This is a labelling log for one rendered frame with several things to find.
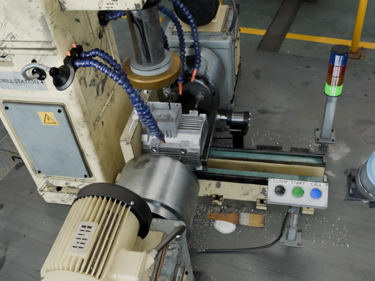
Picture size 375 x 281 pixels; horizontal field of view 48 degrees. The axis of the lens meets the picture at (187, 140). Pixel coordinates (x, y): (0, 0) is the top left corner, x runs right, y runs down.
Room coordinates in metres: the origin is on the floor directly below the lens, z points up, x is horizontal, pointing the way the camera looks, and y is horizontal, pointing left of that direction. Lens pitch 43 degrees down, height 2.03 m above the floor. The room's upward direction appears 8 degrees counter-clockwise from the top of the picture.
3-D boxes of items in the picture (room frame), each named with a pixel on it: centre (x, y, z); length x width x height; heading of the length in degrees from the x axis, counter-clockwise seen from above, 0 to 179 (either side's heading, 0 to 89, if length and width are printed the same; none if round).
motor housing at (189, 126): (1.08, 0.04, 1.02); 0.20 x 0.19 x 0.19; 73
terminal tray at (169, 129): (1.09, 0.08, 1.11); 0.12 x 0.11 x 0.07; 73
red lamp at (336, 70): (1.21, -0.57, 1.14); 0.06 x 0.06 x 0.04
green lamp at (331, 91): (1.21, -0.57, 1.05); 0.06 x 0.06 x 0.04
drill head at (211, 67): (1.40, -0.06, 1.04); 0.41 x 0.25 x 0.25; 163
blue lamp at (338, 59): (1.21, -0.57, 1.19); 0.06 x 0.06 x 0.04
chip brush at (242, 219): (0.86, -0.13, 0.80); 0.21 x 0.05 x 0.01; 74
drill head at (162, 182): (0.74, 0.14, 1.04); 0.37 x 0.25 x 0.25; 163
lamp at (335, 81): (1.21, -0.57, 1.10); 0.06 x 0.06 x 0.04
